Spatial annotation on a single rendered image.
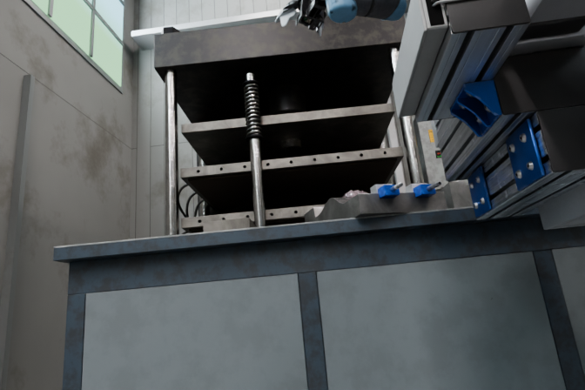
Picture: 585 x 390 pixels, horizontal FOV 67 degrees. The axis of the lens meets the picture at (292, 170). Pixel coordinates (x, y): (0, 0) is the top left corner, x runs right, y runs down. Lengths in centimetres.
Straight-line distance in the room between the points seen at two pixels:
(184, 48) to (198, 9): 276
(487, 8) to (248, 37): 188
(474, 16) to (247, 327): 95
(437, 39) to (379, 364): 88
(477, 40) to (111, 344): 114
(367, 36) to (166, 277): 159
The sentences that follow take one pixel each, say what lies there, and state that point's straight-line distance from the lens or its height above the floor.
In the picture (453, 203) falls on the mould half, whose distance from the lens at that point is 135.
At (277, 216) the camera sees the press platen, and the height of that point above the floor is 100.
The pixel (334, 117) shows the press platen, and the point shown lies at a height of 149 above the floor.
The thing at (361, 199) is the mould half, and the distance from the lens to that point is 118.
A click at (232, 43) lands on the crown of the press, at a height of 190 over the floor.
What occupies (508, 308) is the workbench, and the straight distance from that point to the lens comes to 134.
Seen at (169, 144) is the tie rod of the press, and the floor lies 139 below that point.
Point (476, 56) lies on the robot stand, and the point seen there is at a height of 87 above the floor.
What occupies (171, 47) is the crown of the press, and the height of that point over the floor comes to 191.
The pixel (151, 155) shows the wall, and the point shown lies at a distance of 454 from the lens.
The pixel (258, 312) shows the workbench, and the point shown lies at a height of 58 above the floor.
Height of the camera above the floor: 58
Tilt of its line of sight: 17 degrees up
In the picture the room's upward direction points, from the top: 5 degrees counter-clockwise
